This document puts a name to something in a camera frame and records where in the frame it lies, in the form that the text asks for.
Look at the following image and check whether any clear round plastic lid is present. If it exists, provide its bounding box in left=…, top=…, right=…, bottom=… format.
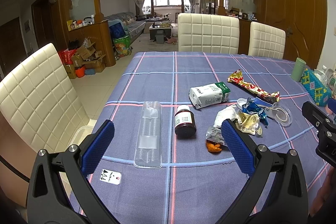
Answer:
left=265, top=103, right=293, bottom=127

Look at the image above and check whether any blue foil wrapper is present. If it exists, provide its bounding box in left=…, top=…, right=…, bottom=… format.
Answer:
left=242, top=98, right=269, bottom=127

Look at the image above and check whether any orange peel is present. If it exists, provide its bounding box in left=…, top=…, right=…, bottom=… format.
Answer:
left=206, top=140, right=222, bottom=153

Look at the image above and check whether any silver foil wrapper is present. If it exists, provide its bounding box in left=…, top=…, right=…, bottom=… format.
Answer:
left=206, top=126, right=227, bottom=148

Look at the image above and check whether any clear plastic cup sleeve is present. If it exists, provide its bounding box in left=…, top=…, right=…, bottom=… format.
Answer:
left=134, top=101, right=162, bottom=169

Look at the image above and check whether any white tissue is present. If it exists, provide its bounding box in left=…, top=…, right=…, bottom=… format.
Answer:
left=213, top=105, right=239, bottom=128

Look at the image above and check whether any red gold snack wrapper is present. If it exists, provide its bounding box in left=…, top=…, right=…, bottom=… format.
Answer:
left=227, top=69, right=280, bottom=104

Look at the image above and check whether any dark brown medicine bottle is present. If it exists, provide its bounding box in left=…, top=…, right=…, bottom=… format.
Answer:
left=174, top=105, right=197, bottom=139

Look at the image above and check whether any white green paper bag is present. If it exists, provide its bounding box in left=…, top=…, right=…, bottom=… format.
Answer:
left=189, top=82, right=231, bottom=110

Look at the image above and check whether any clear plastic trash bin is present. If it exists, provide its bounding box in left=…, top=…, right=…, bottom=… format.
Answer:
left=69, top=126, right=93, bottom=145

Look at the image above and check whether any person's right hand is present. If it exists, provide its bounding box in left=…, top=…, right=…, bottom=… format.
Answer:
left=310, top=166, right=335, bottom=217

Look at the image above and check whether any teal beaded tissue box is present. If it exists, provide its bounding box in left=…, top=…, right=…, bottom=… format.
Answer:
left=301, top=68, right=331, bottom=106

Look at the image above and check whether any white paper tag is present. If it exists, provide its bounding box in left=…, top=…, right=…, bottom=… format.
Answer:
left=100, top=169, right=122, bottom=185

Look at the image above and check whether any green plastic cup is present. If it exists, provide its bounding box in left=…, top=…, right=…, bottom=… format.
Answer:
left=291, top=57, right=306, bottom=82

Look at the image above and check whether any cream quilted chair left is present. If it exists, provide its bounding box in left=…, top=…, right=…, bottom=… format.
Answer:
left=1, top=43, right=95, bottom=153

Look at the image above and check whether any cream quilted chair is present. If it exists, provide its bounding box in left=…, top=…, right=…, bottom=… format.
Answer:
left=248, top=22, right=286, bottom=59
left=1, top=43, right=95, bottom=153
left=178, top=13, right=240, bottom=54

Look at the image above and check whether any small white cap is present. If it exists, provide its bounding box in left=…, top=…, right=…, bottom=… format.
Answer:
left=236, top=98, right=247, bottom=110

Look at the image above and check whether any blue plaid tablecloth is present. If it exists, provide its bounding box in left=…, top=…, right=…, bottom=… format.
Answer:
left=72, top=52, right=330, bottom=223

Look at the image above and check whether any red orange bucket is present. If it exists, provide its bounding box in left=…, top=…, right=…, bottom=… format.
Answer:
left=75, top=65, right=85, bottom=78

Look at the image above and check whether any cream quilted chair far right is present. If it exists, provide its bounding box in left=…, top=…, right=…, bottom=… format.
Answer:
left=248, top=22, right=286, bottom=59

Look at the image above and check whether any cardboard boxes pile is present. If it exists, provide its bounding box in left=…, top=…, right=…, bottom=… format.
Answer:
left=59, top=38, right=106, bottom=79

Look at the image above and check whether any wooden door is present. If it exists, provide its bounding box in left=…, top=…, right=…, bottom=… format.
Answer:
left=264, top=0, right=327, bottom=69

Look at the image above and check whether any colourful green shopping bag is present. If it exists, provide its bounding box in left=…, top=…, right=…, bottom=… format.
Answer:
left=113, top=35, right=131, bottom=59

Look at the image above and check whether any cream quilted chair far middle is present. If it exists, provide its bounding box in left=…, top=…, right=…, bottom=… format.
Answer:
left=178, top=13, right=240, bottom=54

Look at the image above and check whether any grey sofa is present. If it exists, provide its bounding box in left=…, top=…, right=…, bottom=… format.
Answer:
left=105, top=12, right=146, bottom=43

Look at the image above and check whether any wooden partition cabinet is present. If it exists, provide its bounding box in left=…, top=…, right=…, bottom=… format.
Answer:
left=59, top=0, right=116, bottom=67

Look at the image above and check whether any dark coffee table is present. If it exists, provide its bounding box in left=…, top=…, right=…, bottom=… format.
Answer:
left=149, top=23, right=173, bottom=40

